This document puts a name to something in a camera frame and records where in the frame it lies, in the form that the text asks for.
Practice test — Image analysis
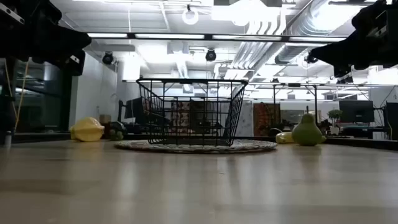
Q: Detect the yellow toy banana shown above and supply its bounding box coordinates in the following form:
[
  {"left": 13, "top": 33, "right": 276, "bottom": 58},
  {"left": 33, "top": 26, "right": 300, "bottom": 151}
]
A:
[{"left": 275, "top": 131, "right": 327, "bottom": 144}]

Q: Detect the silver air duct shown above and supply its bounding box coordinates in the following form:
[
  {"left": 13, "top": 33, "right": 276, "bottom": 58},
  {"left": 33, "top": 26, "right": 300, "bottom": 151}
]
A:
[{"left": 275, "top": 0, "right": 352, "bottom": 65}]

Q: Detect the white patterned panel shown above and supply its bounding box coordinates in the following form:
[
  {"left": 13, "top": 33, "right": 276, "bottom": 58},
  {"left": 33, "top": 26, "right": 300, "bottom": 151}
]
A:
[{"left": 235, "top": 101, "right": 255, "bottom": 137}]

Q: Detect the black aluminium table frame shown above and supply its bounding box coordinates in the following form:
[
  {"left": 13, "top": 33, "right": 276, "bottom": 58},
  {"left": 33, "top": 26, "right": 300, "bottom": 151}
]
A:
[{"left": 0, "top": 132, "right": 398, "bottom": 152}]

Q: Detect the green toy pear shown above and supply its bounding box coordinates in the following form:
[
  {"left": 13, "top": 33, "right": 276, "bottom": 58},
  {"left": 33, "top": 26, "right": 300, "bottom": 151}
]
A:
[{"left": 291, "top": 113, "right": 324, "bottom": 147}]

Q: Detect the yellow cable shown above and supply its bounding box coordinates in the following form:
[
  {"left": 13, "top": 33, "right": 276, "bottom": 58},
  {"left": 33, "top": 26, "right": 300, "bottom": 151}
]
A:
[{"left": 3, "top": 58, "right": 30, "bottom": 131}]

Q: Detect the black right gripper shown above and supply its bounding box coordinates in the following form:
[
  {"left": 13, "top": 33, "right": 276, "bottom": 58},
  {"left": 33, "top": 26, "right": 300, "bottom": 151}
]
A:
[{"left": 309, "top": 0, "right": 398, "bottom": 78}]

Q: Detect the white ring light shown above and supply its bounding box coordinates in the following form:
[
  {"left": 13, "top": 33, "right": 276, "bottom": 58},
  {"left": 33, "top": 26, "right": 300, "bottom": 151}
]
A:
[{"left": 182, "top": 6, "right": 200, "bottom": 26}]

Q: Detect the black metal rack frame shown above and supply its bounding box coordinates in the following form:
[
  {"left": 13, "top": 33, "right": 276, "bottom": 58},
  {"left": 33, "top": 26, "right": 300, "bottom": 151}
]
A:
[{"left": 272, "top": 82, "right": 318, "bottom": 126}]

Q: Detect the black computer monitor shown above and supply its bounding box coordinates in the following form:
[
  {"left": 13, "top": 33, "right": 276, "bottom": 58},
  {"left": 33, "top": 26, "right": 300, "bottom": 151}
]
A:
[
  {"left": 338, "top": 100, "right": 375, "bottom": 123},
  {"left": 385, "top": 101, "right": 398, "bottom": 141},
  {"left": 124, "top": 97, "right": 144, "bottom": 119}
]

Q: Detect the dark toy grape bunch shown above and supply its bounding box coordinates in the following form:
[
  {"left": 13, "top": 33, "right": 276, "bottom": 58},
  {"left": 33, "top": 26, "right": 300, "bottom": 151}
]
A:
[{"left": 108, "top": 121, "right": 127, "bottom": 141}]

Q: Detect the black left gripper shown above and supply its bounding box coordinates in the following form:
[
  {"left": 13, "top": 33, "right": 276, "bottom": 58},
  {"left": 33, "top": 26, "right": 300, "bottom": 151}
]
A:
[{"left": 0, "top": 0, "right": 93, "bottom": 77}]

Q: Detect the orange patterned tapestry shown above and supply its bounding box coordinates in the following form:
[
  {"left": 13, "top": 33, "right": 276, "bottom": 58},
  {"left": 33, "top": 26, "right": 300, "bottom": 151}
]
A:
[{"left": 253, "top": 102, "right": 282, "bottom": 137}]

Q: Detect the small potted plant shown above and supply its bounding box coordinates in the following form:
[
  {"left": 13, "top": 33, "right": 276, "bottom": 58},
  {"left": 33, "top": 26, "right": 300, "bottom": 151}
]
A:
[{"left": 327, "top": 108, "right": 343, "bottom": 136}]

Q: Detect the black wire basket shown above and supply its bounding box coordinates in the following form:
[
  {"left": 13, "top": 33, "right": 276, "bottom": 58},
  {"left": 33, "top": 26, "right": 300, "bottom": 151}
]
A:
[{"left": 136, "top": 78, "right": 249, "bottom": 147}]

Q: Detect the round woven placemat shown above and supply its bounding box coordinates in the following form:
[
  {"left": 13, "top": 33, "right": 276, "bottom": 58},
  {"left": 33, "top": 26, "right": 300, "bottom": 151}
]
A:
[{"left": 114, "top": 139, "right": 278, "bottom": 154}]

